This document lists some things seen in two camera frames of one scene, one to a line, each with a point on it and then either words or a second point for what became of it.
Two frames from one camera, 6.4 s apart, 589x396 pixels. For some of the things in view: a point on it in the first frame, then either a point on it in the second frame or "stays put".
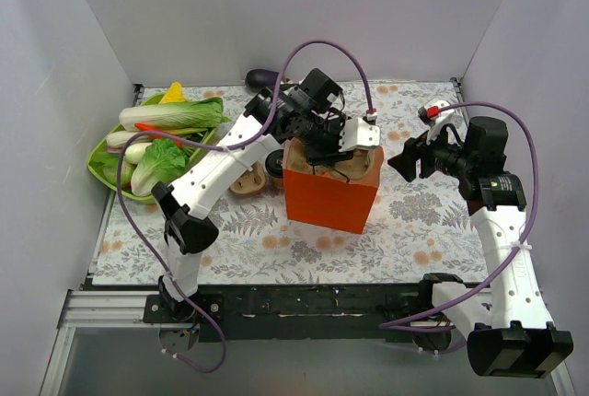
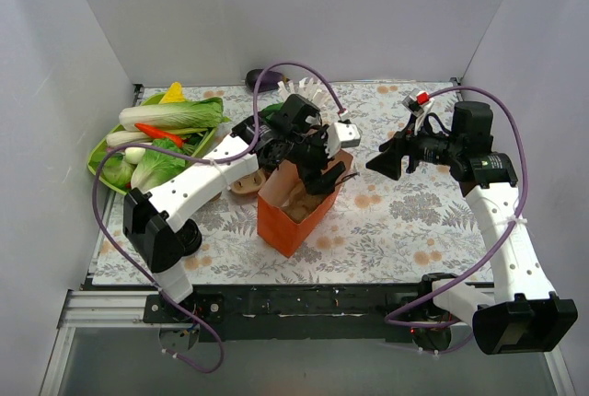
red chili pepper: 145,127 stays put
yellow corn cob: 174,94 stays put
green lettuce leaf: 163,162 stays put
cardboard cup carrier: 355,167 → 301,203
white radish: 120,138 stays put
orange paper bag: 328,202 → 287,215
